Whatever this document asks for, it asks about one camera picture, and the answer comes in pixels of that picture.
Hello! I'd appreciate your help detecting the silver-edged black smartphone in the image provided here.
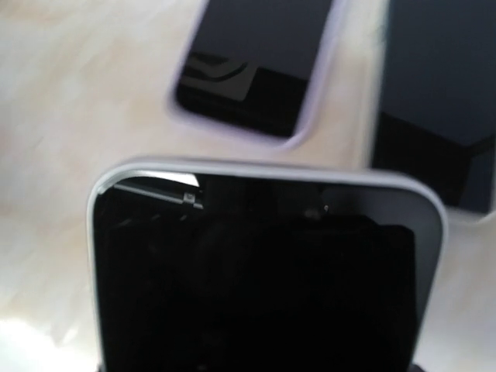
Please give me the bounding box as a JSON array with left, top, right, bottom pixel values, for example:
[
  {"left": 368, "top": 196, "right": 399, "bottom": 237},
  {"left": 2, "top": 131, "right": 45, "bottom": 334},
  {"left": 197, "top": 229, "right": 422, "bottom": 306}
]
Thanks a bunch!
[{"left": 87, "top": 159, "right": 447, "bottom": 371}]

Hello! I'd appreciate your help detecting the lavender phone case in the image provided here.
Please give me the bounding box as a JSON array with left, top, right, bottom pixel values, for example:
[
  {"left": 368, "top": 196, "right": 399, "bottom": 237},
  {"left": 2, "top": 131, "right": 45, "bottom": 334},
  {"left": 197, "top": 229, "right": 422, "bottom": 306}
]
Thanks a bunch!
[{"left": 167, "top": 1, "right": 348, "bottom": 147}]

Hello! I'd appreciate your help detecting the white phone case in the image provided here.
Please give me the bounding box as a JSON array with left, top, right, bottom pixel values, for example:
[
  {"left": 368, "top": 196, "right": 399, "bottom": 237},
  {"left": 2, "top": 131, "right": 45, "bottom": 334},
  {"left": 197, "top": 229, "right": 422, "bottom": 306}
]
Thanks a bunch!
[{"left": 369, "top": 1, "right": 495, "bottom": 221}]

